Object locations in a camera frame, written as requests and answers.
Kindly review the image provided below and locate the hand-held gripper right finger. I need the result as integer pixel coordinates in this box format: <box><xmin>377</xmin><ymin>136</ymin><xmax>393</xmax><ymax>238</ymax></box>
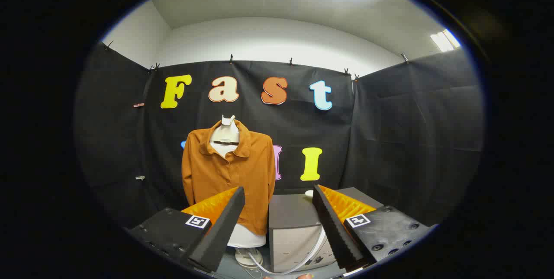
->
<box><xmin>312</xmin><ymin>184</ymin><xmax>437</xmax><ymax>273</ymax></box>

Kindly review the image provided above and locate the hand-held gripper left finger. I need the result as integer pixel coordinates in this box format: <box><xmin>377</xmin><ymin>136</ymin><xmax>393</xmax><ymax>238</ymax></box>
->
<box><xmin>129</xmin><ymin>186</ymin><xmax>246</xmax><ymax>273</ymax></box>

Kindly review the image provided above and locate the orange button-up shirt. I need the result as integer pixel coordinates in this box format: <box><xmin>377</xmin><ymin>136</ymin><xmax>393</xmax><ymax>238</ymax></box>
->
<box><xmin>181</xmin><ymin>119</ymin><xmax>276</xmax><ymax>235</ymax></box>

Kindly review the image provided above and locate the white mannequin torso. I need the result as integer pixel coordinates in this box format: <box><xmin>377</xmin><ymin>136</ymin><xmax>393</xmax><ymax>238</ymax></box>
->
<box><xmin>209</xmin><ymin>115</ymin><xmax>267</xmax><ymax>269</ymax></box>

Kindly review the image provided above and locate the black backdrop cloth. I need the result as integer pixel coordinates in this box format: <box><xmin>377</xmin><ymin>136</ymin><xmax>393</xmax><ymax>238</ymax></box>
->
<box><xmin>74</xmin><ymin>41</ymin><xmax>484</xmax><ymax>228</ymax></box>

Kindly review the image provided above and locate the small ceiling light panel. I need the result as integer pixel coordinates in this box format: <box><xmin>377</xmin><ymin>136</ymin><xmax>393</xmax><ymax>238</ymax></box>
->
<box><xmin>430</xmin><ymin>29</ymin><xmax>461</xmax><ymax>52</ymax></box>

